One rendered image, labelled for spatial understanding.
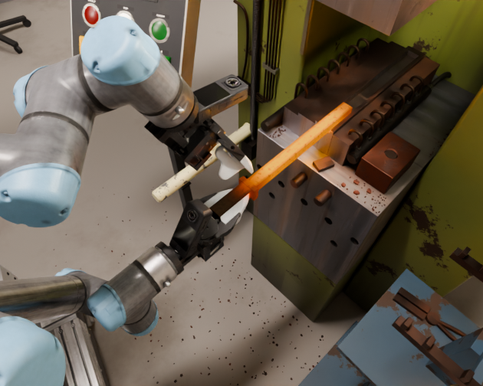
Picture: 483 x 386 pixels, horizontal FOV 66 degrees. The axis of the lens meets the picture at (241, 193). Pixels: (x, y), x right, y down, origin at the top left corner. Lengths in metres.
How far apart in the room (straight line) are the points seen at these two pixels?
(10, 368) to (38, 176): 0.17
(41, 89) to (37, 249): 1.61
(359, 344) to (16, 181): 0.84
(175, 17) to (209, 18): 2.17
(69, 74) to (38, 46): 2.75
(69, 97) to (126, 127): 1.90
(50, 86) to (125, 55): 0.11
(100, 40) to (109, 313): 0.43
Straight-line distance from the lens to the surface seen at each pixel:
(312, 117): 0.95
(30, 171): 0.42
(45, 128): 0.45
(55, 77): 0.51
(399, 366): 1.05
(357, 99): 1.03
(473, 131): 0.92
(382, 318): 1.06
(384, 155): 0.92
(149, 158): 2.18
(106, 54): 0.45
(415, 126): 1.12
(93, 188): 2.15
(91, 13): 1.15
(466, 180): 1.00
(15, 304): 0.65
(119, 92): 0.47
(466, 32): 1.23
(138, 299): 0.69
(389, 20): 0.72
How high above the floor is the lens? 1.64
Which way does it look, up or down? 56 degrees down
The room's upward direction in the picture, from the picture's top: straight up
